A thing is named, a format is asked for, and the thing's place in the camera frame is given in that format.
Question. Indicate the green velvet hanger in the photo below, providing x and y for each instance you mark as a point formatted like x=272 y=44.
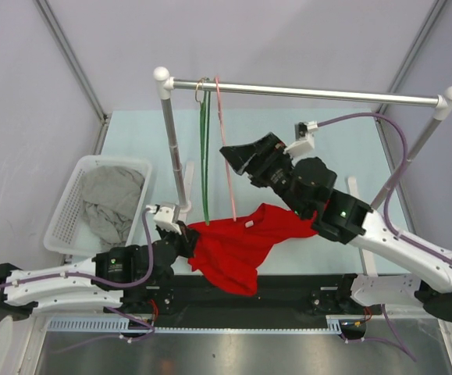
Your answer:
x=202 y=97

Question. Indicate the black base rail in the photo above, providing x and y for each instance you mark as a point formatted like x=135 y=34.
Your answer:
x=314 y=294

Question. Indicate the silver clothes rack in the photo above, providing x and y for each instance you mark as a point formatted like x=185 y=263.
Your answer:
x=300 y=91

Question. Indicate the grey t shirt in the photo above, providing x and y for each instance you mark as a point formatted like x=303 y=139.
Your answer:
x=110 y=196

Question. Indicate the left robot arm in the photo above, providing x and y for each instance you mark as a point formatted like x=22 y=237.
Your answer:
x=117 y=279

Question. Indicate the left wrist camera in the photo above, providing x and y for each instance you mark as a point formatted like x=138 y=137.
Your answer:
x=165 y=216

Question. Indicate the red t shirt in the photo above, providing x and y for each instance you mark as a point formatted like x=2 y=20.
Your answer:
x=229 y=252

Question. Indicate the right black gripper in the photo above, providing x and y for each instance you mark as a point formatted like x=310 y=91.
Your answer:
x=269 y=150

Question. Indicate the white plastic basket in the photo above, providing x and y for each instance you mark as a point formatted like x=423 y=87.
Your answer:
x=68 y=232

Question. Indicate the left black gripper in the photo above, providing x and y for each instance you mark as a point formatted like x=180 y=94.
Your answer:
x=187 y=238

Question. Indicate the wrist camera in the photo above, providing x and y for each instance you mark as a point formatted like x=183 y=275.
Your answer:
x=165 y=216
x=304 y=139

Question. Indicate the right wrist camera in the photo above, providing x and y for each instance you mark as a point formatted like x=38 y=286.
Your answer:
x=304 y=139

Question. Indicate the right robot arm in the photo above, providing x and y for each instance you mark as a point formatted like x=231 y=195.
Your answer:
x=306 y=186

